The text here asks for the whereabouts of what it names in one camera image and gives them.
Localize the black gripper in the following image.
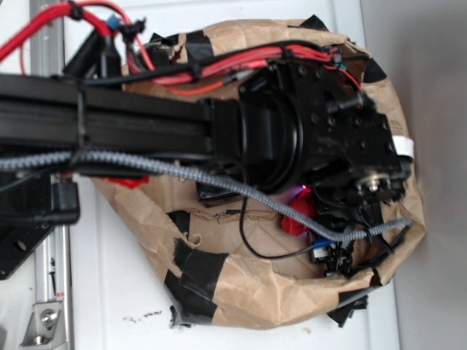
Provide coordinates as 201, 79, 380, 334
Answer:
239, 61, 411, 204

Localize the metal corner bracket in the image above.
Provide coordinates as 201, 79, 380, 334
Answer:
19, 301, 67, 349

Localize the black taped block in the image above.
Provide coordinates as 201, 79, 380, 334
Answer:
196, 182, 243, 208

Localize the brown paper bag bin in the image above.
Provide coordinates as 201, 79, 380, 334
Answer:
92, 15, 426, 330

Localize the red cable bundle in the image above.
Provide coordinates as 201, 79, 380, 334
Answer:
0, 0, 362, 96

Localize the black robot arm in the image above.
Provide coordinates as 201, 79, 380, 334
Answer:
1, 60, 412, 204

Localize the thin black wire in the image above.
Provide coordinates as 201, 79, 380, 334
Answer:
239, 196, 317, 259

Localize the grey braided cable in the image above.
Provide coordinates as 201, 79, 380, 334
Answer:
0, 149, 414, 242

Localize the aluminium extrusion rail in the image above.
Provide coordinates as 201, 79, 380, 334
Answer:
30, 18, 75, 349

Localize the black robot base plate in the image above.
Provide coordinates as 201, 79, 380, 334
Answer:
0, 171, 55, 281

